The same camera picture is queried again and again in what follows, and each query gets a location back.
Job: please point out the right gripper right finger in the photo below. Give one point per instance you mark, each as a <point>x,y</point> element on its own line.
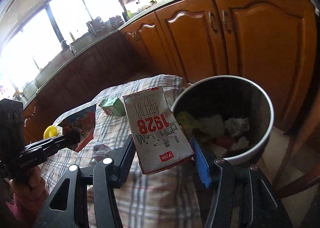
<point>204,160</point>

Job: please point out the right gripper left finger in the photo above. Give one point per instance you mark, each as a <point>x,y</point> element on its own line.
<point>123,158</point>

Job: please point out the white 1928 milk carton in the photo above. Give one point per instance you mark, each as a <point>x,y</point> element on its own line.
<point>159,140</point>

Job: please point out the white paper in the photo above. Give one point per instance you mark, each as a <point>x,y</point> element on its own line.
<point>237,127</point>

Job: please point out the round metal trash bin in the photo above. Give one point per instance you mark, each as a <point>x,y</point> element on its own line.
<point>232,97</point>

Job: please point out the wooden kitchen cabinets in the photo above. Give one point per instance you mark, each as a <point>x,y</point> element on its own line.
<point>271,42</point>

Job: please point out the person's left hand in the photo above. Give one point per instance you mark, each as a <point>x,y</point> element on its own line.
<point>28,199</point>

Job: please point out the yellow round scrubber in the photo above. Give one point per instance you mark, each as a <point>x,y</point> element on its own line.
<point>52,131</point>

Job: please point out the plaid checked tablecloth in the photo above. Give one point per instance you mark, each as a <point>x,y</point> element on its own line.
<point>164,199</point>

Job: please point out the small green box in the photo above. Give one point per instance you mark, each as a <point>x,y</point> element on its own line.
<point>112,106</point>

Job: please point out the red printed snack bag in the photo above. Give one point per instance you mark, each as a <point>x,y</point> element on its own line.
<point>84,122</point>

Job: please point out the green drink carton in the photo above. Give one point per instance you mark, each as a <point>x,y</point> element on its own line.
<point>188,123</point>

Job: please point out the red wooden chair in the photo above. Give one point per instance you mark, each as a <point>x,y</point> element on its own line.
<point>299,169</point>

